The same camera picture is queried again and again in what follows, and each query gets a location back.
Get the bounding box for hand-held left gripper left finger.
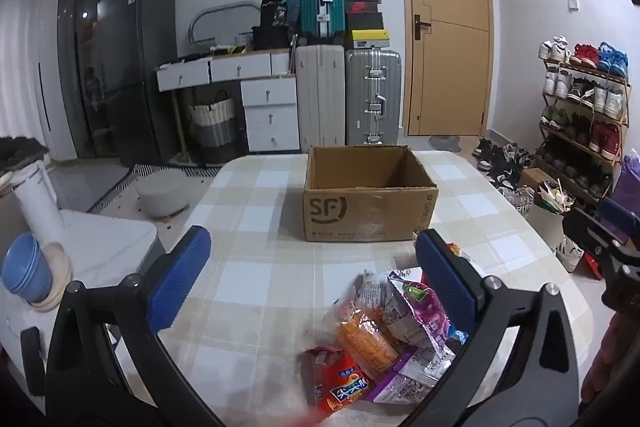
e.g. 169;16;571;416
46;225;221;427

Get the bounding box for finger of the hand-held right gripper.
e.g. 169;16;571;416
562;206;626;268
597;197;640;250

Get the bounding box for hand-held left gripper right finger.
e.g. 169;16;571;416
400;229;583;427

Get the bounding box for purple grape snack packet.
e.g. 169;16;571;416
382;271;457;354

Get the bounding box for red snack packet blue print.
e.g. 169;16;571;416
304;346;375;417

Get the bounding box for person's right forearm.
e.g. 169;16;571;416
579;311;640;408

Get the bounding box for white sneaker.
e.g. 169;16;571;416
555;237;584;274

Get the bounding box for purple bag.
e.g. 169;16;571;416
610;149;640;219

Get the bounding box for full trash bin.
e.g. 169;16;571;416
531;181;577;254

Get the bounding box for checked tablecloth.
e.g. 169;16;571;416
107;149;596;427

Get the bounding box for small brown cardboard box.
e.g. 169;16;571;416
517;167;559;194

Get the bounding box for wooden shoe rack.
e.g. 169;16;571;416
539;61;631;204

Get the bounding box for grey round stool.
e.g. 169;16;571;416
136;167;194;222

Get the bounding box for pile of shoes on floor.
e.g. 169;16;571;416
472;137;537;214

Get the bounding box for striped floor rug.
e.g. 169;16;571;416
90;162;221;214

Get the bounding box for beige bowl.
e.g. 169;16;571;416
27;241;74;314

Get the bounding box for rows of shoes on rack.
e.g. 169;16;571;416
538;36;631;202

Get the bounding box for grey door mat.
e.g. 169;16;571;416
429;134;464;152

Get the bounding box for wooden broom stick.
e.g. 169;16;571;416
171;89;192;164

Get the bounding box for woven laundry basket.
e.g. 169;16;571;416
187;91;237;164

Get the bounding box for blue bowl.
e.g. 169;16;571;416
0;232;54;304

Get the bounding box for silver suitcase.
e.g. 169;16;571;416
345;49;402;148

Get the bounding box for dark cloth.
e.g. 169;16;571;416
0;136;51;174

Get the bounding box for dark grey fridge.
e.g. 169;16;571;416
96;0;177;166

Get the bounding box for white desk with drawers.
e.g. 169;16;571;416
156;48;297;94

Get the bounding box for beige suitcase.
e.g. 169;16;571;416
295;44;346;152

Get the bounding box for wooden door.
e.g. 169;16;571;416
395;0;494;138

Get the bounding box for black storage box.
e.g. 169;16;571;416
251;26;292;50

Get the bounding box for plain black shoe box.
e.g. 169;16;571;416
346;13;385;31

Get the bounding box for white curtain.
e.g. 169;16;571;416
0;0;42;142

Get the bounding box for black printed bag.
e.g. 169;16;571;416
260;0;289;28

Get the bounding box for red black shoe box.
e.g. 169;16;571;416
345;0;383;15

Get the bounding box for white post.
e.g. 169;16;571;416
9;159;67;248

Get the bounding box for grey curved tube frame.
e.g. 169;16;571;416
189;2;261;45

